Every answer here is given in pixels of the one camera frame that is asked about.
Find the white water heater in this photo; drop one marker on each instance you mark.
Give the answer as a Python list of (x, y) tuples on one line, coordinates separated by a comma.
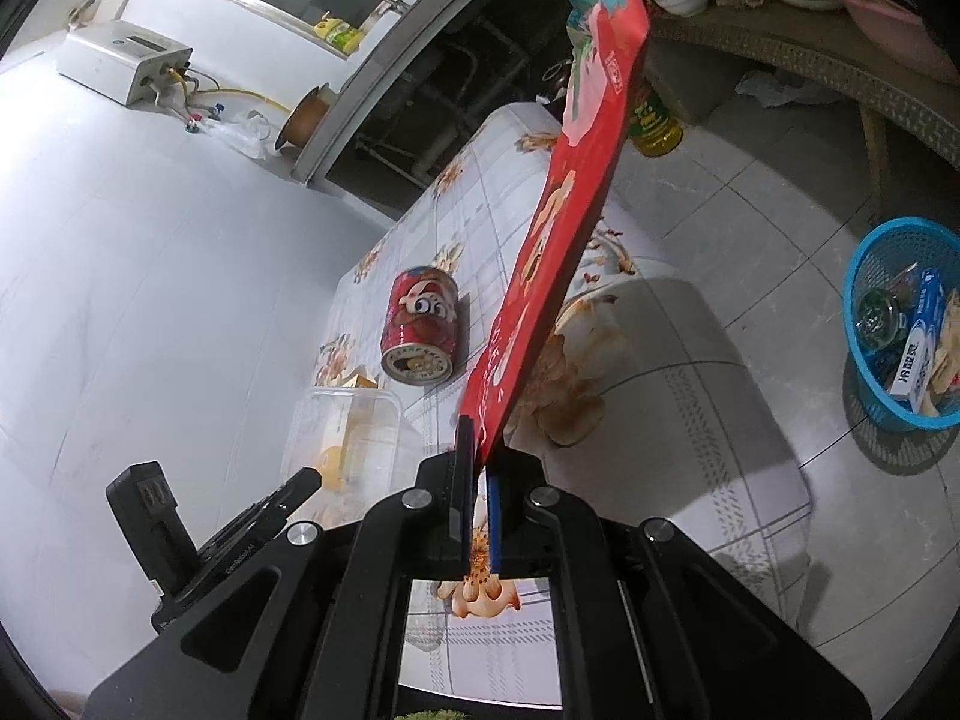
[(119, 60)]

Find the red tin can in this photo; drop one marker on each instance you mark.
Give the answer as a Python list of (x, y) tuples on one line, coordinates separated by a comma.
[(421, 332)]

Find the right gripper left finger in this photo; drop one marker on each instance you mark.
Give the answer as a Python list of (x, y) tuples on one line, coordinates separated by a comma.
[(463, 494)]

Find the cooking oil bottle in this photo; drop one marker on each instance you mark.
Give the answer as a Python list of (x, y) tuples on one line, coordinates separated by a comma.
[(653, 129)]

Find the floral tablecloth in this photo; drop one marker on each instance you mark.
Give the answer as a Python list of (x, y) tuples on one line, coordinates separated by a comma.
[(640, 403)]

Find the perforated metal shelf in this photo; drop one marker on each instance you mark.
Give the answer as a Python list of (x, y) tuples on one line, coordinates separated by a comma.
[(830, 50)]

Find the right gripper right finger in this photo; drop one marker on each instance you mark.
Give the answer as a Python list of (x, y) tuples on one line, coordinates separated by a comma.
[(502, 509)]

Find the blue toothpaste box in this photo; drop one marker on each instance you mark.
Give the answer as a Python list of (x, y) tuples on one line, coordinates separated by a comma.
[(914, 370)]

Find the green plastic bottle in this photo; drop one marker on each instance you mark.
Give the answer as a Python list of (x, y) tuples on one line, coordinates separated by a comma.
[(881, 320)]

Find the red snack bag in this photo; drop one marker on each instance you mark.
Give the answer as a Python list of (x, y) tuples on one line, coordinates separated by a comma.
[(609, 38)]

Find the torn brown paper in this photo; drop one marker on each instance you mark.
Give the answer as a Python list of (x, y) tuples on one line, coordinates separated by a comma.
[(944, 377)]

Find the pink plastic basin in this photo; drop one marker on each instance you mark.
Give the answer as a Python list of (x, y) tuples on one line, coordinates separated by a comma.
[(901, 35)]

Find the brass pot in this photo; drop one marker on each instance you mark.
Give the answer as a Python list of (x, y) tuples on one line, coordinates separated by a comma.
[(305, 118)]

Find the yellow dish soap bottle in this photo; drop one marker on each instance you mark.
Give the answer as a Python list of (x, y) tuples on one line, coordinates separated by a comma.
[(338, 34)]

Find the blue plastic waste basket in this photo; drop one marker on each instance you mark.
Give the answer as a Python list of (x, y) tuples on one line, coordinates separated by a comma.
[(892, 257)]

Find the clear plastic container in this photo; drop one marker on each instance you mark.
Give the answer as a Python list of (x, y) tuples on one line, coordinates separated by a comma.
[(359, 443)]

